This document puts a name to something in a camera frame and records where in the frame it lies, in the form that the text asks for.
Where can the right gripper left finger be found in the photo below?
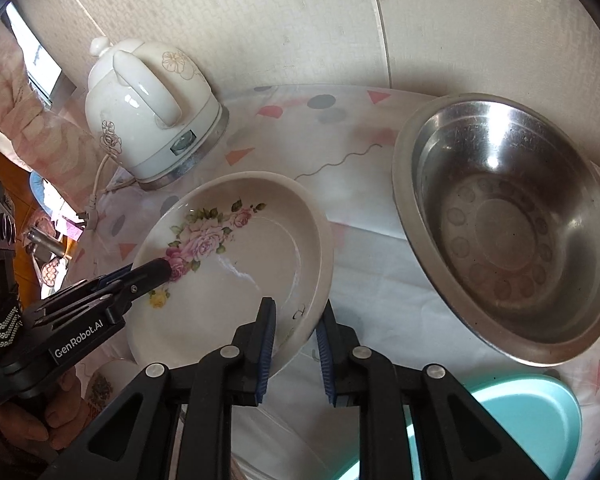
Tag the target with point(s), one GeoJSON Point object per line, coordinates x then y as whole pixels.
{"type": "Point", "coordinates": [176, 423]}

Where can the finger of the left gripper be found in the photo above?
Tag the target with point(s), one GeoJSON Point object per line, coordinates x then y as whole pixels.
{"type": "Point", "coordinates": [131, 282]}

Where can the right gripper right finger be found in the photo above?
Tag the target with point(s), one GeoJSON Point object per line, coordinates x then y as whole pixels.
{"type": "Point", "coordinates": [414, 423]}

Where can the small white floral plate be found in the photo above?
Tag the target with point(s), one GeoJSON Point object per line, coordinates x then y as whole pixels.
{"type": "Point", "coordinates": [230, 243]}

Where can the stainless steel bowl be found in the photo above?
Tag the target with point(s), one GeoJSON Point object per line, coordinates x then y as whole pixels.
{"type": "Point", "coordinates": [502, 211]}

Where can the person's left hand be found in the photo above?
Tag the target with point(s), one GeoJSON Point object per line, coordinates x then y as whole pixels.
{"type": "Point", "coordinates": [65, 417]}

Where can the teal plastic plate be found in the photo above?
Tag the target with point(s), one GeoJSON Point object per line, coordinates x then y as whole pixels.
{"type": "Point", "coordinates": [540, 413]}

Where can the blue chair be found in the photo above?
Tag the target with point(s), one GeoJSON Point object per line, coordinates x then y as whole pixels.
{"type": "Point", "coordinates": [45, 194]}

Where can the pink striped curtain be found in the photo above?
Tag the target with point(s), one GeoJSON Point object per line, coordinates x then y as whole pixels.
{"type": "Point", "coordinates": [55, 148]}

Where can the white ceramic electric kettle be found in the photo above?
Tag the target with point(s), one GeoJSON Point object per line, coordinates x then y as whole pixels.
{"type": "Point", "coordinates": [151, 109]}

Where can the window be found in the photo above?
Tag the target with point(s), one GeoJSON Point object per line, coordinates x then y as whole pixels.
{"type": "Point", "coordinates": [44, 73]}

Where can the patterned white tablecloth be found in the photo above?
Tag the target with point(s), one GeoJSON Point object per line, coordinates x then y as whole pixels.
{"type": "Point", "coordinates": [338, 143]}

